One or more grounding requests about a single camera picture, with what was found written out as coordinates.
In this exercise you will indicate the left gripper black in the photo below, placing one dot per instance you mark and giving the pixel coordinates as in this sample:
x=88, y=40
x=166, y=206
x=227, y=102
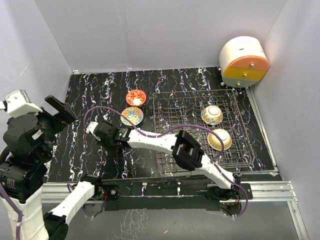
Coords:
x=61, y=119

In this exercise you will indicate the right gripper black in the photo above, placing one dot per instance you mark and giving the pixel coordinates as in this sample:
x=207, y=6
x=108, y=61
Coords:
x=102, y=141

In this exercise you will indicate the blue yellow floral bowl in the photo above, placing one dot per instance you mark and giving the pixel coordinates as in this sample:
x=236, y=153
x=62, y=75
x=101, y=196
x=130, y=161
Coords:
x=134, y=114

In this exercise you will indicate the red orange floral bowl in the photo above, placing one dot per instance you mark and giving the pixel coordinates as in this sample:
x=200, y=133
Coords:
x=136, y=98

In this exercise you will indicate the teal yellow sun bowl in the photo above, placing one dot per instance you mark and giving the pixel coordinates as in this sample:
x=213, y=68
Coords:
x=220, y=136

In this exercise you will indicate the orange green leaf bowl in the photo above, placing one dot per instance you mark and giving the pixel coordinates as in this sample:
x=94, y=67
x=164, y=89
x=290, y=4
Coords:
x=211, y=115

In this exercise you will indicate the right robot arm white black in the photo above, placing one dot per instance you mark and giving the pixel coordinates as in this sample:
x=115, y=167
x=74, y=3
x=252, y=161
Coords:
x=185, y=150

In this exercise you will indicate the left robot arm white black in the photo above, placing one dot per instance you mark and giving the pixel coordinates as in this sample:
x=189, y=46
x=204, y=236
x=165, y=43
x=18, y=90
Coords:
x=30, y=138

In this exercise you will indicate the round white drawer cabinet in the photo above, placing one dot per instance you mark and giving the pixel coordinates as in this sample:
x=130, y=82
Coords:
x=242, y=62

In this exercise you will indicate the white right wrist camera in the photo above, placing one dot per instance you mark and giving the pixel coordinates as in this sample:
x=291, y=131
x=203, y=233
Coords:
x=91, y=128

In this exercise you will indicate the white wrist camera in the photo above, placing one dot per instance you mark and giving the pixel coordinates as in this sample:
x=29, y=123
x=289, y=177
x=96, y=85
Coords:
x=91, y=128
x=17, y=103

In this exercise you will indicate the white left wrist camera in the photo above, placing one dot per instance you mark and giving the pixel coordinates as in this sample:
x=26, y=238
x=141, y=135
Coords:
x=17, y=103

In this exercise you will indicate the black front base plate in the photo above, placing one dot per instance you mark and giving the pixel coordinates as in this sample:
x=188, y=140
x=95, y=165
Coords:
x=172, y=193

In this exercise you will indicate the dark wire dish rack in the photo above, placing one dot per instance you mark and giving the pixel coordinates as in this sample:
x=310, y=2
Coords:
x=183, y=109

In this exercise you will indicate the aluminium rail frame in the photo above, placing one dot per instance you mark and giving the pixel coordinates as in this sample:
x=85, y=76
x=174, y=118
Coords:
x=78, y=154

